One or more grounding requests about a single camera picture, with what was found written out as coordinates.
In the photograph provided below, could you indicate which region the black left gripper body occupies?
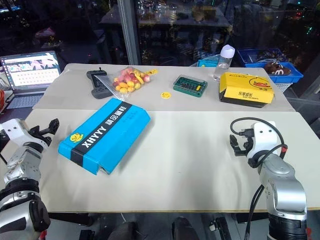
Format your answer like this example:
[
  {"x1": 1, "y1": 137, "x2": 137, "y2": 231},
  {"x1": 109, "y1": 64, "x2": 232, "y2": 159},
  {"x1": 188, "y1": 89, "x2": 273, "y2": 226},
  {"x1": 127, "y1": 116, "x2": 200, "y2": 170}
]
[{"x1": 26, "y1": 126, "x2": 53, "y2": 152}]

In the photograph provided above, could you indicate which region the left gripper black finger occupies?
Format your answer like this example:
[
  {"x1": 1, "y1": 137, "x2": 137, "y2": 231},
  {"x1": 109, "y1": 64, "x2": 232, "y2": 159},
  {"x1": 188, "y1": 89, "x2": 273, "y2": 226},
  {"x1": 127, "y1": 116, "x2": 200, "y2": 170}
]
[
  {"x1": 39, "y1": 118, "x2": 60, "y2": 136},
  {"x1": 40, "y1": 135, "x2": 53, "y2": 149}
]

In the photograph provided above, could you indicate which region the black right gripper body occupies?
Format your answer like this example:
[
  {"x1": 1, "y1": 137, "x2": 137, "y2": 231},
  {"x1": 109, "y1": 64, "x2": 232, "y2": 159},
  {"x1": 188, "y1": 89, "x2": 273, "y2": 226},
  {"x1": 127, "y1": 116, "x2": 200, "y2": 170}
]
[{"x1": 239, "y1": 127, "x2": 256, "y2": 154}]

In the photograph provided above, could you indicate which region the yellow cardboard box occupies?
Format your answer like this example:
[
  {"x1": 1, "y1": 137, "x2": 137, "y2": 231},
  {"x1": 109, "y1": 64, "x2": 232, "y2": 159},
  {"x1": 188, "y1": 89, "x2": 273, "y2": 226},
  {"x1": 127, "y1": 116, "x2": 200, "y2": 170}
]
[{"x1": 219, "y1": 72, "x2": 275, "y2": 109}]

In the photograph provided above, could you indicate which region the blue cardboard box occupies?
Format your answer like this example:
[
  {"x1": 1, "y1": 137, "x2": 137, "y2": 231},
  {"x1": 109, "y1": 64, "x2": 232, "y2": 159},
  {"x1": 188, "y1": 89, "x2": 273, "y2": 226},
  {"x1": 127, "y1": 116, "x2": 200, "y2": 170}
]
[{"x1": 57, "y1": 97, "x2": 152, "y2": 176}]

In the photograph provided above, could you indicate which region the black handheld controller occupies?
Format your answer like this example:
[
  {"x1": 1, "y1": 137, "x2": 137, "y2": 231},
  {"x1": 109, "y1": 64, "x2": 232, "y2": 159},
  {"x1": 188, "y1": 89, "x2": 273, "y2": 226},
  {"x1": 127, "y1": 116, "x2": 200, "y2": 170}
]
[{"x1": 86, "y1": 67, "x2": 114, "y2": 100}]

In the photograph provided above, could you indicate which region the white perforated basket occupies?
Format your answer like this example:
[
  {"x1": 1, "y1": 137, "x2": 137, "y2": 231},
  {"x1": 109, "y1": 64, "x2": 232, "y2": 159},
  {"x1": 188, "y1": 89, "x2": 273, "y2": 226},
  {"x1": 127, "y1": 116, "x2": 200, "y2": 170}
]
[{"x1": 274, "y1": 82, "x2": 292, "y2": 94}]

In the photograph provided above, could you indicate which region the open grey laptop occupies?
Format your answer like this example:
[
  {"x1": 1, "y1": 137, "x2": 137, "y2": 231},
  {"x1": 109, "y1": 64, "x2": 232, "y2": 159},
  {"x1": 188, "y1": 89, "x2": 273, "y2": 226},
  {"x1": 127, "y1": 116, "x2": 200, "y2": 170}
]
[{"x1": 0, "y1": 51, "x2": 62, "y2": 110}]

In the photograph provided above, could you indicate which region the brown plush toy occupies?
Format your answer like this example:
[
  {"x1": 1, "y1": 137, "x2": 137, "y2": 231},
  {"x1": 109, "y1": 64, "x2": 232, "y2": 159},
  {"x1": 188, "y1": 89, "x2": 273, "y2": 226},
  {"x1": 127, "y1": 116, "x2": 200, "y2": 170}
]
[{"x1": 264, "y1": 61, "x2": 292, "y2": 76}]

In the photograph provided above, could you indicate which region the blue plastic bin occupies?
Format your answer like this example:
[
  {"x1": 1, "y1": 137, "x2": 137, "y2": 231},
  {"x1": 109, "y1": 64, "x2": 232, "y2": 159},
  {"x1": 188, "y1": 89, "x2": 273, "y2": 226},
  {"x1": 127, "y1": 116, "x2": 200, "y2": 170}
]
[{"x1": 236, "y1": 47, "x2": 304, "y2": 84}]

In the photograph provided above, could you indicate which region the green screwdriver bit case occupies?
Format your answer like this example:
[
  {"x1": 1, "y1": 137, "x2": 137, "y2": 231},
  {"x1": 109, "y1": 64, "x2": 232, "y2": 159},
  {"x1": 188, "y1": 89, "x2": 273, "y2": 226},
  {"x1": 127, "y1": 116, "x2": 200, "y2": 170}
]
[{"x1": 172, "y1": 74, "x2": 208, "y2": 98}]

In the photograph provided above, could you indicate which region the clear bottle with white cap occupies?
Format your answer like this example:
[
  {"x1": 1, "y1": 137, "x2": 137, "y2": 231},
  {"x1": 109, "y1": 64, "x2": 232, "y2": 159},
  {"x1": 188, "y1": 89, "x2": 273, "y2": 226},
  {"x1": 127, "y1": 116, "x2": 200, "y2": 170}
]
[{"x1": 213, "y1": 44, "x2": 236, "y2": 82}]

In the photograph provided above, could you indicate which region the light blue flat box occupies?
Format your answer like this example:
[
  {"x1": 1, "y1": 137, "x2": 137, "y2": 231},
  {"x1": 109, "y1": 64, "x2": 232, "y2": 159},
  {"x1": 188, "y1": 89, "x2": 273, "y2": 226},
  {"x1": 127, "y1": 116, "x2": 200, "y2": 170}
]
[{"x1": 197, "y1": 55, "x2": 224, "y2": 68}]

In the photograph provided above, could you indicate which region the clear bag of toy fruit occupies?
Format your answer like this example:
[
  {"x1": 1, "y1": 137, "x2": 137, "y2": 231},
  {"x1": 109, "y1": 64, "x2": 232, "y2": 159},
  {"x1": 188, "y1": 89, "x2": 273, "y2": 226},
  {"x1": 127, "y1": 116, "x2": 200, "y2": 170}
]
[{"x1": 96, "y1": 66, "x2": 158, "y2": 100}]

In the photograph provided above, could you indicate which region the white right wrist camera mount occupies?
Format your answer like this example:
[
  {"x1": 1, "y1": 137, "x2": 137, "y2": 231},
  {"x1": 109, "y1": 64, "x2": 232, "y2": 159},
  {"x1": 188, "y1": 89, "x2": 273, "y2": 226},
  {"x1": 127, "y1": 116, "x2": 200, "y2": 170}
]
[{"x1": 245, "y1": 120, "x2": 280, "y2": 161}]

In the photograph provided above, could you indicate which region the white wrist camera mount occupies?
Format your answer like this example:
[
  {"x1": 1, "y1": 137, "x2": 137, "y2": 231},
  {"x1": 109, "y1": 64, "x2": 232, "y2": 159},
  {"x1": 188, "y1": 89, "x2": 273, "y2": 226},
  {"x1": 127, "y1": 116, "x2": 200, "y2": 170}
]
[
  {"x1": 245, "y1": 120, "x2": 280, "y2": 161},
  {"x1": 0, "y1": 119, "x2": 29, "y2": 147}
]

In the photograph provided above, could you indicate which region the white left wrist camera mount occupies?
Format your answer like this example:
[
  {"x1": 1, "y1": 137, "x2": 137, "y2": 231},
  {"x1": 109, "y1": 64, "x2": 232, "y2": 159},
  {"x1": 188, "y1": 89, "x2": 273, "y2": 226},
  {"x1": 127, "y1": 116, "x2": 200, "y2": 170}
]
[{"x1": 0, "y1": 119, "x2": 29, "y2": 147}]

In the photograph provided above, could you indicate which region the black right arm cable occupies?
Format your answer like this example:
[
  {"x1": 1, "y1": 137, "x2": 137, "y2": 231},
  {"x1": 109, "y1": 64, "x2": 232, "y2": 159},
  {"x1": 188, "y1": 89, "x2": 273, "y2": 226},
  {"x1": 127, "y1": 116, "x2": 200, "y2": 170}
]
[{"x1": 229, "y1": 117, "x2": 289, "y2": 226}]

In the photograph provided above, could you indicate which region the grey window frame post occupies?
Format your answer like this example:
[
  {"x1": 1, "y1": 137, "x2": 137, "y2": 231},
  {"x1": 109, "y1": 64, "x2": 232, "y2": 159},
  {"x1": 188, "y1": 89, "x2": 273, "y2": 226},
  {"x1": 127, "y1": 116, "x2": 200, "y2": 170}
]
[{"x1": 116, "y1": 0, "x2": 141, "y2": 66}]

